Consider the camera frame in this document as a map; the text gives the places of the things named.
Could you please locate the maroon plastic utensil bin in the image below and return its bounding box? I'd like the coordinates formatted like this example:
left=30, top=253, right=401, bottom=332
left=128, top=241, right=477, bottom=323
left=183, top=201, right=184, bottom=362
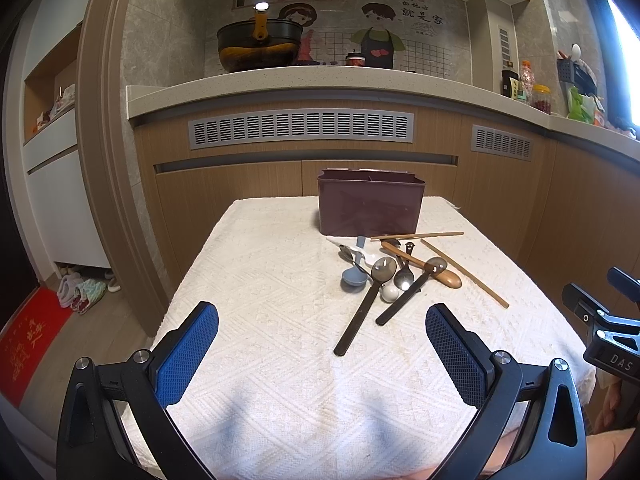
left=318, top=168, right=425, bottom=237

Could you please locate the red cup on counter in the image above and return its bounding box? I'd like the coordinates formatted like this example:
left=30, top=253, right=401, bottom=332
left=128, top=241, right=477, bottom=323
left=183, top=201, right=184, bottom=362
left=345, top=52, right=366, bottom=66

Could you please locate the smiley handle steel spoon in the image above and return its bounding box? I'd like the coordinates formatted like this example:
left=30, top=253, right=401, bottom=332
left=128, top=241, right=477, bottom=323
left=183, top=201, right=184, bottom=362
left=394, top=240, right=414, bottom=292

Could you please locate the wooden spoon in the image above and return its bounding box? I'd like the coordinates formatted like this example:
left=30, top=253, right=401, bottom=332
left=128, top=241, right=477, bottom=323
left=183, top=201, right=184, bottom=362
left=380, top=239, right=463, bottom=290

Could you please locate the pile of slippers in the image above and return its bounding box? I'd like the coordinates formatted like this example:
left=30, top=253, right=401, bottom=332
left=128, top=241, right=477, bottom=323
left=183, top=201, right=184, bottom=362
left=56, top=266, right=120, bottom=315

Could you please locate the blue plastic spoon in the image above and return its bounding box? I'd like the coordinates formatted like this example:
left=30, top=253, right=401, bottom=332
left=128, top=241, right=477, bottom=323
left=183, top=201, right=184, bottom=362
left=341, top=236, right=369, bottom=288

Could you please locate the white ball handled spoon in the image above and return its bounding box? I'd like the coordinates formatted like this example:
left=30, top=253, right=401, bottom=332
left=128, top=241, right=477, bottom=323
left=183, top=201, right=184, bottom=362
left=361, top=264, right=400, bottom=304

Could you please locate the black handled steel spoon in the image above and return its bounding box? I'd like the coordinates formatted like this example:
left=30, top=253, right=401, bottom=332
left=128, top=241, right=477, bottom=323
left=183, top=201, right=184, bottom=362
left=333, top=257, right=397, bottom=356

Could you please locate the black bottle on counter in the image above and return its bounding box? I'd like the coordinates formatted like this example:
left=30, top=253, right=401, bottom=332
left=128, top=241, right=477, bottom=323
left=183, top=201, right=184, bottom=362
left=501, top=68, right=520, bottom=100

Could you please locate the green packet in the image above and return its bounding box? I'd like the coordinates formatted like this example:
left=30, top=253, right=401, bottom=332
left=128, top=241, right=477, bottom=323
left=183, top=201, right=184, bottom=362
left=567, top=86, right=596, bottom=125

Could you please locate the black utensil rack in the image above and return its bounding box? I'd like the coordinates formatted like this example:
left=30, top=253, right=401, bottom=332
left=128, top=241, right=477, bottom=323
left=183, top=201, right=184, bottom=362
left=556, top=44, right=598, bottom=96

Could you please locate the small grey vent grille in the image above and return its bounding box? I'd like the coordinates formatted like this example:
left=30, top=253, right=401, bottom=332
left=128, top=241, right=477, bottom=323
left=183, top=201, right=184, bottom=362
left=471, top=125, right=533, bottom=162

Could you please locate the black wok with orange handle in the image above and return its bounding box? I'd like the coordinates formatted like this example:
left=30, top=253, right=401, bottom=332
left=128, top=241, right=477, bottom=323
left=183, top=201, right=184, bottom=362
left=217, top=1, right=303, bottom=73

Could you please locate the orange capped bottle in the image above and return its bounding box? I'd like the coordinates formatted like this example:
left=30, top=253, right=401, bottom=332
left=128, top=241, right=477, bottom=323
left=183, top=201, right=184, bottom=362
left=520, top=60, right=535, bottom=104

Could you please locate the red floor mat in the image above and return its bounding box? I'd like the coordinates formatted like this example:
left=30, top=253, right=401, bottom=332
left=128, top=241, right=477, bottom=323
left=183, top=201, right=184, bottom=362
left=0, top=287, right=72, bottom=408

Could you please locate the wooden chopstick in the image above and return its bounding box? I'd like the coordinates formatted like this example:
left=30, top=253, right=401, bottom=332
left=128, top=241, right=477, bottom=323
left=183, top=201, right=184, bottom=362
left=421, top=240, right=510, bottom=309
left=370, top=231, right=464, bottom=240

